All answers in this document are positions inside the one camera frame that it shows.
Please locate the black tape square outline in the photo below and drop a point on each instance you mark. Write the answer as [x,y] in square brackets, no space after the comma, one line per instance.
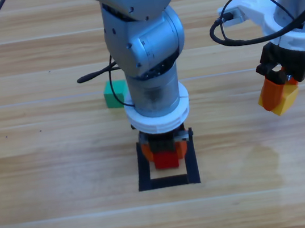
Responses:
[144,175]

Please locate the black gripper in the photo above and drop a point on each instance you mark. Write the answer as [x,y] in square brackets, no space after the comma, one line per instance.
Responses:
[161,144]
[290,56]

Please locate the yellow wooden block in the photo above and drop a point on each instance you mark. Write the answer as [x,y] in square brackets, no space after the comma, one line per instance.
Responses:
[288,99]

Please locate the white camera mount with bracket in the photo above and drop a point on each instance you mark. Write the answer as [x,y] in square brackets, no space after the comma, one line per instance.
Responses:
[256,3]

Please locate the green wooden block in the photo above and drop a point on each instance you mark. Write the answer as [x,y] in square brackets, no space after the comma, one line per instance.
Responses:
[110,101]

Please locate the red wooden block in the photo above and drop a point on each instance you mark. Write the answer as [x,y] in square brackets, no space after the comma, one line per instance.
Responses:
[165,160]

